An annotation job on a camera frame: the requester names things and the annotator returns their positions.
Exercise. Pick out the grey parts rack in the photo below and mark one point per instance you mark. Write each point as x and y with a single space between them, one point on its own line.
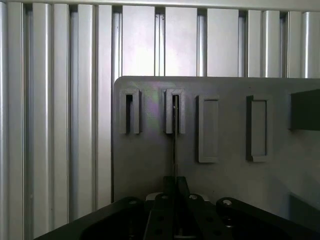
230 175

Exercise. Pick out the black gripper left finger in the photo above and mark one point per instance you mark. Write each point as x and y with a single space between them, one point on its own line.
157 220

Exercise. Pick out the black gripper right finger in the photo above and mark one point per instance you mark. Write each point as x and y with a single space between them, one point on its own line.
192 220

